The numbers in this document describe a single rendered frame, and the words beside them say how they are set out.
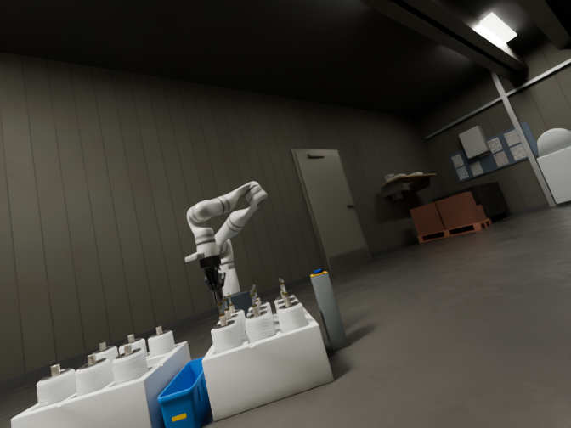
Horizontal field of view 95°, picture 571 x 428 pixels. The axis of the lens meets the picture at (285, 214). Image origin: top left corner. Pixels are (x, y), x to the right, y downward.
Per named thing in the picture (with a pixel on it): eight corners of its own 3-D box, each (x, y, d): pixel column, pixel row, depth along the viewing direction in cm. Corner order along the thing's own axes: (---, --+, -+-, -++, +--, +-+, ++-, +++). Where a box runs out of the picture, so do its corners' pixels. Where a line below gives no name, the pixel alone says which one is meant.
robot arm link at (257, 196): (273, 194, 123) (247, 226, 137) (260, 179, 125) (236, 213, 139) (261, 199, 115) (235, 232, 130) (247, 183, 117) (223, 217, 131)
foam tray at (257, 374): (230, 370, 118) (222, 329, 120) (313, 344, 122) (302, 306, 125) (213, 422, 79) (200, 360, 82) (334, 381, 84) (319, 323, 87)
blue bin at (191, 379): (194, 392, 105) (188, 361, 107) (221, 384, 106) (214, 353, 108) (163, 443, 76) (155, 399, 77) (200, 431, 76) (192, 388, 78)
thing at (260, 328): (251, 376, 88) (238, 321, 91) (265, 362, 97) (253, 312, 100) (274, 374, 84) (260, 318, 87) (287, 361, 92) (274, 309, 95)
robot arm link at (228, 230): (225, 214, 132) (240, 213, 139) (205, 244, 147) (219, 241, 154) (233, 228, 128) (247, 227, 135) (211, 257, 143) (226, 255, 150)
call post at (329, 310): (329, 346, 115) (309, 276, 120) (344, 341, 115) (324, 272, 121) (333, 351, 108) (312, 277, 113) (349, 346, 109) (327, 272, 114)
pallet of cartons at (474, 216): (435, 236, 585) (425, 206, 597) (495, 223, 493) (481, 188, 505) (416, 243, 539) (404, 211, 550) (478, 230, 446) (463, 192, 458)
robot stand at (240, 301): (228, 356, 139) (216, 300, 144) (251, 345, 147) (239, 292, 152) (239, 360, 128) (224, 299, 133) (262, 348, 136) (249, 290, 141)
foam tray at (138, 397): (105, 410, 112) (99, 366, 115) (195, 382, 115) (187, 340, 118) (15, 488, 74) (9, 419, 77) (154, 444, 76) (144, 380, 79)
